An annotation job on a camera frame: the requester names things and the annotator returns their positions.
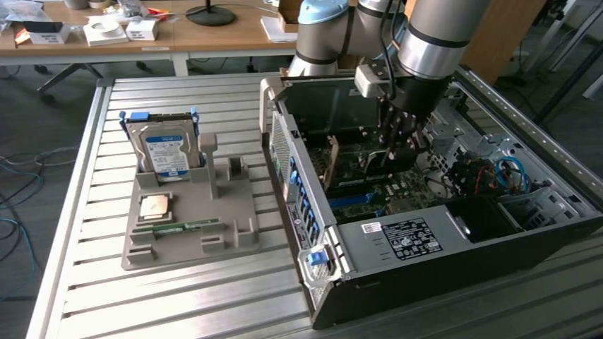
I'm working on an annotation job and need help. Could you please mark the metal disk bay cage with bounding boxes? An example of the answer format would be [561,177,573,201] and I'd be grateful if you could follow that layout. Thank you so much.
[421,102,485,174]

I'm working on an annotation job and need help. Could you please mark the black and white box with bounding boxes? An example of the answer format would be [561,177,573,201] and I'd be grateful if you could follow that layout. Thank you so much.
[21,20,70,45]

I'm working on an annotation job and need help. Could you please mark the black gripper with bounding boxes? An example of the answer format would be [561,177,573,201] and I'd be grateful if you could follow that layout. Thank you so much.
[385,73,453,120]

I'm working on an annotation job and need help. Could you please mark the black lamp base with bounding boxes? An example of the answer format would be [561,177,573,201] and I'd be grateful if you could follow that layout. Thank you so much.
[184,0,236,28]

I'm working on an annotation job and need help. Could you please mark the wooden cabinet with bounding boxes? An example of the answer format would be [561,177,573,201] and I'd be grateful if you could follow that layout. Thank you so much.
[404,0,549,85]

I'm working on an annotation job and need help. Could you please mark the white box with round hole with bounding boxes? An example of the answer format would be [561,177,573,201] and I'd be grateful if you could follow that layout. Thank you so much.
[82,19,129,47]

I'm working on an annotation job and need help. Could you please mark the blue floor cables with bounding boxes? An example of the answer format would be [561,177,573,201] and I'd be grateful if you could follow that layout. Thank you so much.
[0,146,78,301]

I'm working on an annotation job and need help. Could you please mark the black camera cable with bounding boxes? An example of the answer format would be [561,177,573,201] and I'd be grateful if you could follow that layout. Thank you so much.
[380,0,402,103]

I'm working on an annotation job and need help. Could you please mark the green RAM stick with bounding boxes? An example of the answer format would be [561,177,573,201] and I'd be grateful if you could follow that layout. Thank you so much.
[130,218,221,234]

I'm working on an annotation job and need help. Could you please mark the small white box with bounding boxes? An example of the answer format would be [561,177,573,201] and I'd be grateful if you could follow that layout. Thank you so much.
[125,19,158,42]

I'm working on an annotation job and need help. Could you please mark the white paper stack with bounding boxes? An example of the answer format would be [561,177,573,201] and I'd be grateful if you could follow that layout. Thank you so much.
[261,16,298,43]

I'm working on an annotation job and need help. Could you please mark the wooden desk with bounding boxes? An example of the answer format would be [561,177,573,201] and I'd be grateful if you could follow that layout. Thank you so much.
[0,0,432,77]

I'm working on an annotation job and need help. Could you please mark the green motherboard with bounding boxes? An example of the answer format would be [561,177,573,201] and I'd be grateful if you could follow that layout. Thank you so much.
[305,130,453,225]

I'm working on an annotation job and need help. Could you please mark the grey power supply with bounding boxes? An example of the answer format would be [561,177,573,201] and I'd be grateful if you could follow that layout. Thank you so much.
[328,206,472,280]

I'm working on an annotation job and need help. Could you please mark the blue SATA wire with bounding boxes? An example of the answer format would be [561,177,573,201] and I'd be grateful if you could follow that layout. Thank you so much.
[493,155,531,194]

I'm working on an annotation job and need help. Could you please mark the black open PC case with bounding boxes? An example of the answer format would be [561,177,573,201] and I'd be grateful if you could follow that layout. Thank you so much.
[258,65,603,331]

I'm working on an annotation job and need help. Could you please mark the Nvidia GPU card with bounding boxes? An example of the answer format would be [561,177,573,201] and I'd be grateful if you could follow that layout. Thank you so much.
[322,133,420,190]

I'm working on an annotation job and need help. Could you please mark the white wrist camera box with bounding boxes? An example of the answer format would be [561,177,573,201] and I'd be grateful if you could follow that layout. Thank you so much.
[353,65,394,98]

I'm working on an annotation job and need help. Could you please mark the CPU chip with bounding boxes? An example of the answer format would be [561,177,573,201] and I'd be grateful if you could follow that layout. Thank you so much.
[138,192,174,222]

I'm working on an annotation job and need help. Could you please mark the blue expansion slot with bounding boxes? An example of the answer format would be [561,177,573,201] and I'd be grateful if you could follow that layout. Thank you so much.
[328,196,377,210]

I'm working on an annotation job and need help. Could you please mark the hard disk in blue caddy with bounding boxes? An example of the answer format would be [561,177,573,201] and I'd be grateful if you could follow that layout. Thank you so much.
[117,108,204,183]

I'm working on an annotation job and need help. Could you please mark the installed RAM stick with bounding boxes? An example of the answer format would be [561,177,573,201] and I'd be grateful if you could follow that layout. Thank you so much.
[328,175,392,194]

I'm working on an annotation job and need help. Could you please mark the grey parts rack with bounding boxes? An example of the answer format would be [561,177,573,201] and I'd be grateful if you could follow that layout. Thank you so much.
[120,133,262,272]

